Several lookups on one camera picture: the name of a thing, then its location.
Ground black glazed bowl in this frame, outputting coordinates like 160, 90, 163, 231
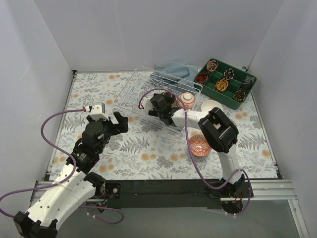
161, 92, 177, 108

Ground orange white floral bowl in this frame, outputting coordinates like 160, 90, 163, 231
177, 92, 196, 110

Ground plain white ribbed bowl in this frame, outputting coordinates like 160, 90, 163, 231
201, 100, 223, 112

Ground blue white zigzag bowl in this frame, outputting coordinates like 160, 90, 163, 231
189, 134, 212, 157

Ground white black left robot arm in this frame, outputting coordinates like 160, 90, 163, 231
13, 112, 128, 238

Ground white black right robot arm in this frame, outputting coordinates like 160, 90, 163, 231
139, 91, 248, 197

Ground floral patterned table mat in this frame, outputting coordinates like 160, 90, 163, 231
58, 72, 278, 180

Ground light blue cloth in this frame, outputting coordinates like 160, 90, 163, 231
154, 61, 198, 92

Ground red black rolled tie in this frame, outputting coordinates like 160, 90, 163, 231
196, 72, 209, 84

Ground yellow rolled tie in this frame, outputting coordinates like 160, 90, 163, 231
215, 79, 229, 93

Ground brown patterned rolled tie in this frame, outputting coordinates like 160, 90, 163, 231
206, 59, 219, 73

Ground green compartment tray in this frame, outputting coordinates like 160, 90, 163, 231
194, 59, 257, 110

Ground black white rolled tie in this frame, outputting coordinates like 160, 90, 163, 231
222, 68, 235, 81

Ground dark floral rolled tie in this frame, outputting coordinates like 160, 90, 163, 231
233, 90, 247, 103

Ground grey folded cloth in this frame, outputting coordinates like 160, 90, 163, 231
241, 76, 255, 90

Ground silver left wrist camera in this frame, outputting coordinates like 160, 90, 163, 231
83, 102, 108, 121

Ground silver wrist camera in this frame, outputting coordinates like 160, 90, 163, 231
138, 97, 153, 112
83, 102, 108, 121

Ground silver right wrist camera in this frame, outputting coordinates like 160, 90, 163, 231
138, 97, 153, 112

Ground white wire dish rack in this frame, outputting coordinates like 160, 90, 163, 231
113, 66, 203, 135

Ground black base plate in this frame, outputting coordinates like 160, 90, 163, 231
44, 177, 238, 209

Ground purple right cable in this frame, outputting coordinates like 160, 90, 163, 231
138, 88, 253, 216

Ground purple cable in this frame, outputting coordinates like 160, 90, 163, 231
138, 88, 253, 216
0, 107, 124, 225

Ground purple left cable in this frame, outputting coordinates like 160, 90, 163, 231
0, 107, 124, 225

